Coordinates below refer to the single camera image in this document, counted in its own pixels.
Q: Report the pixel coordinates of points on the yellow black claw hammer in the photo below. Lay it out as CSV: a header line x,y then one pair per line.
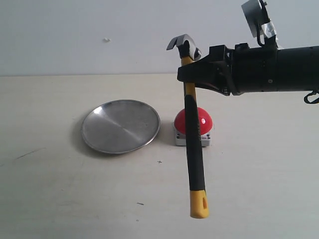
x,y
189,53

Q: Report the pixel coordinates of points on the white wall plug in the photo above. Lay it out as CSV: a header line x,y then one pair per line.
x,y
106,39

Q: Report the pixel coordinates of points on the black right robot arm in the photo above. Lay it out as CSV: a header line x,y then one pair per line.
x,y
296,70

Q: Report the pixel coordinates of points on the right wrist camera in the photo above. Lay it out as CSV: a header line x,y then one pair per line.
x,y
260,24

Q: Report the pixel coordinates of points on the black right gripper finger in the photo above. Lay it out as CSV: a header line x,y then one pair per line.
x,y
216,85
207,71

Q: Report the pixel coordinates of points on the round steel plate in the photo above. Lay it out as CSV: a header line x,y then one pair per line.
x,y
120,126

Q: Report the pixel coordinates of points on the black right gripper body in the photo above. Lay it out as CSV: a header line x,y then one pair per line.
x,y
246,69

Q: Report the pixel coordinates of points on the red dome push button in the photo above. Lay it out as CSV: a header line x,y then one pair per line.
x,y
206,127

